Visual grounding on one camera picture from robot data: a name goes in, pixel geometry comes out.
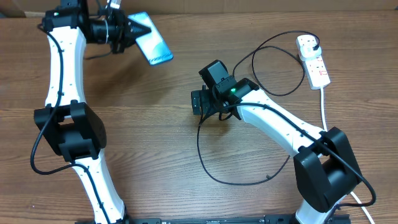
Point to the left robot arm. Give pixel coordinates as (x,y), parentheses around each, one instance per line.
(71,128)

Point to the blue Galaxy smartphone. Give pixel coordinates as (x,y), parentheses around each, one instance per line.
(152,45)

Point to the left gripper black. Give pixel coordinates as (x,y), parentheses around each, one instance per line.
(127,31)

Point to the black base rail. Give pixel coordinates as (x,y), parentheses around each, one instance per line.
(267,219)

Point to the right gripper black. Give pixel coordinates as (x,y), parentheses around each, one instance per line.
(206,98)

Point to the white charger plug adapter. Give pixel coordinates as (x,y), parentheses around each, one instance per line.
(306,52)

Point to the white power strip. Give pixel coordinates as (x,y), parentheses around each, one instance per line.
(315,69)

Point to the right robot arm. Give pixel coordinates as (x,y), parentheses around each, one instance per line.
(326,169)

